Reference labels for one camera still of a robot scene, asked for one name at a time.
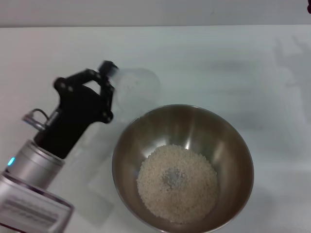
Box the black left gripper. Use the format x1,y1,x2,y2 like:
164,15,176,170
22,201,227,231
34,60,119,160

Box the clear plastic measuring cup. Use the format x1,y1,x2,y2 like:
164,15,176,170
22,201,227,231
106,67,161,122

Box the stainless steel mixing bowl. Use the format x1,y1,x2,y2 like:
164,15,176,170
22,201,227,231
111,104,255,233

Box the white rice grains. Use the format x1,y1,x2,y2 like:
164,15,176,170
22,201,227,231
136,144,218,223

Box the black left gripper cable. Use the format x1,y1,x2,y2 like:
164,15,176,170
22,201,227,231
22,108,53,131

